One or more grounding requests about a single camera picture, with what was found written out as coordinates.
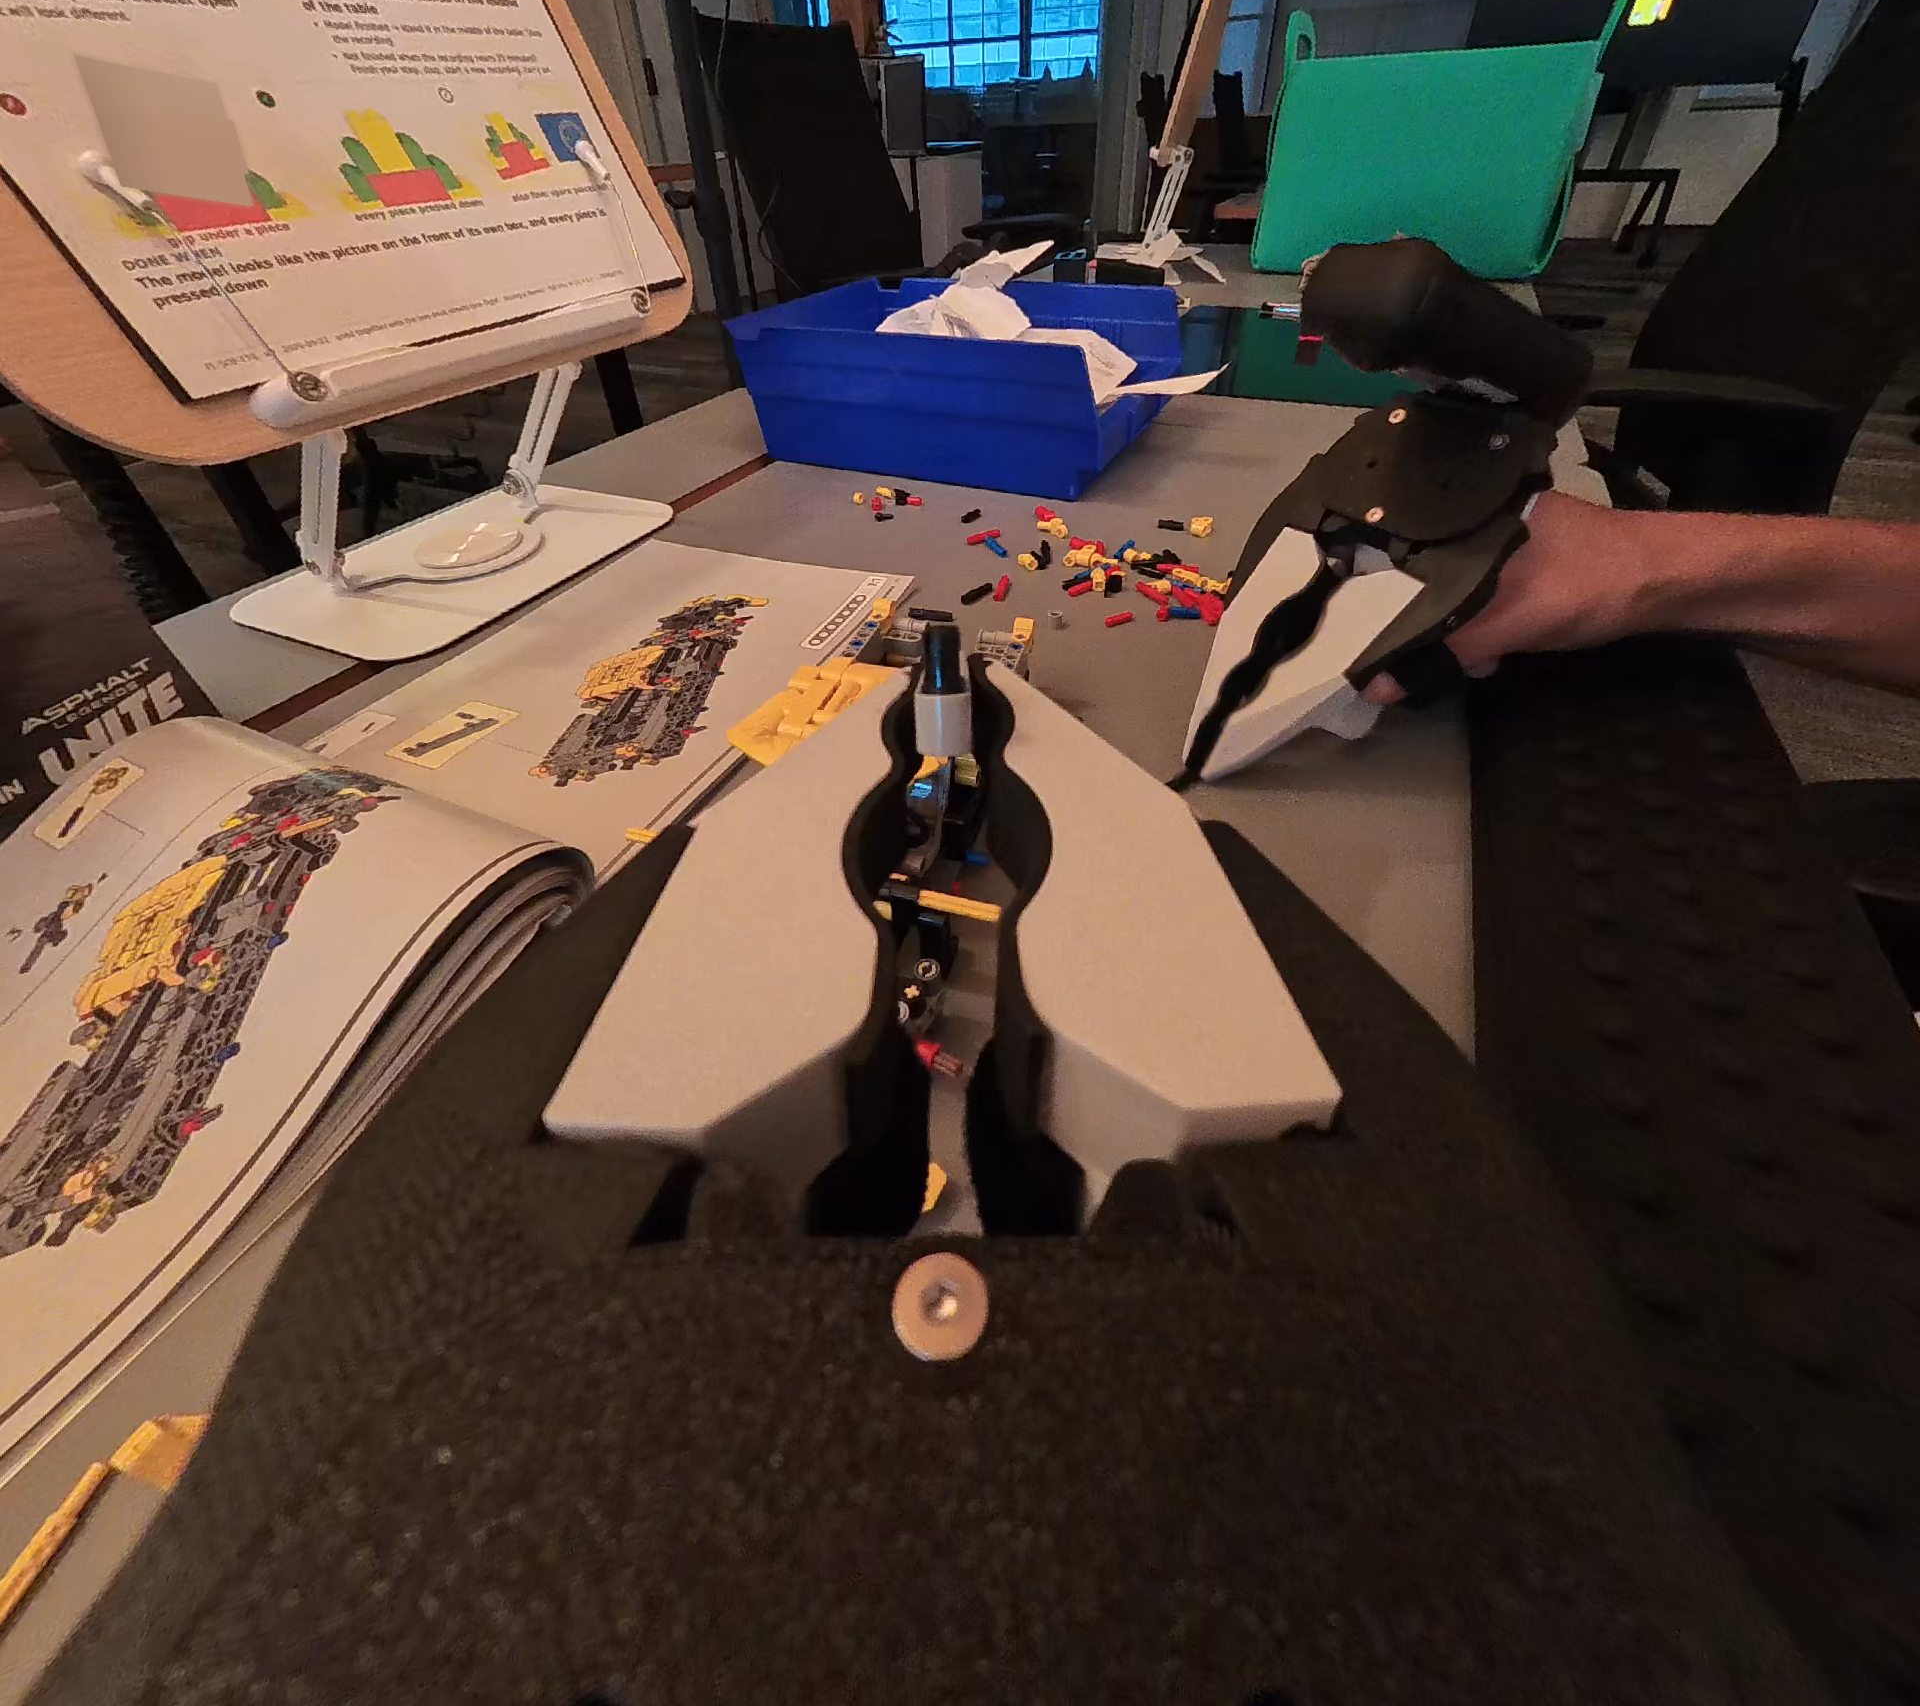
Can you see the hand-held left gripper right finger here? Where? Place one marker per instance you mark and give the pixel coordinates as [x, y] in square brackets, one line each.
[1155, 970]

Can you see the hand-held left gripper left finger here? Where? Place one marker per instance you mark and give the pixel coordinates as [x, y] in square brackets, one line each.
[750, 970]

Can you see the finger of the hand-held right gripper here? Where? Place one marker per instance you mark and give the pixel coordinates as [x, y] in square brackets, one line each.
[1253, 627]
[1335, 657]

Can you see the person's right forearm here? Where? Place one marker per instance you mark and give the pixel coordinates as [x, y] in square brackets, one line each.
[1770, 597]

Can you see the grey desk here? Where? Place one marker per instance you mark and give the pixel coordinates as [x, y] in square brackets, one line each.
[1351, 867]

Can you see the desk lamp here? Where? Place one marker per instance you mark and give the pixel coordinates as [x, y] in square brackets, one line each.
[1192, 71]

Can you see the person's right hand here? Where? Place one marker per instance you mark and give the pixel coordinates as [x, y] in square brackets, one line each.
[1544, 580]

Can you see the large scatter of coloured pins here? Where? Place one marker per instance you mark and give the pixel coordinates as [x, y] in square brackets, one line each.
[1111, 566]

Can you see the partly built toy car model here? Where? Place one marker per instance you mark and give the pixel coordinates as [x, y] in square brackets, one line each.
[811, 709]

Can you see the green plastic bin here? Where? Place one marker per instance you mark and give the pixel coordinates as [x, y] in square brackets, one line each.
[1410, 160]

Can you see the open instruction booklet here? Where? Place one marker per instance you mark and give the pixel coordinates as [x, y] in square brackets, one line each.
[374, 927]

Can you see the blue plastic bin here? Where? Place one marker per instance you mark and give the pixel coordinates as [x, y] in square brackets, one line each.
[931, 417]

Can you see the small cluster of coloured pins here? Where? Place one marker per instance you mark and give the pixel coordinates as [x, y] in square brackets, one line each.
[884, 499]

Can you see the crumpled white paper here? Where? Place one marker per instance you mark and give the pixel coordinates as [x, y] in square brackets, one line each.
[961, 314]

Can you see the black office chair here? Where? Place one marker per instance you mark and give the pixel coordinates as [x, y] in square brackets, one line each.
[1801, 237]

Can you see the black dimpled armrest pad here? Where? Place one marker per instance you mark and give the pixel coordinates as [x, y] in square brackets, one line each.
[1651, 987]

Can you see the instruction sheet on stand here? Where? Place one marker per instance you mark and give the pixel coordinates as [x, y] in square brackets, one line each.
[571, 536]

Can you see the dark board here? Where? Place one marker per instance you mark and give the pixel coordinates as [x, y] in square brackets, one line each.
[811, 160]

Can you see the toy car set box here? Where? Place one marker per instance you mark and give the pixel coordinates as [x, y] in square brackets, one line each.
[74, 627]

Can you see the pile of yellow body panels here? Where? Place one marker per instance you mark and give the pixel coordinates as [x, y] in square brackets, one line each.
[150, 1444]

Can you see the printed instruction sheet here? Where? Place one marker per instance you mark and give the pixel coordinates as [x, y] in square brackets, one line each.
[301, 11]

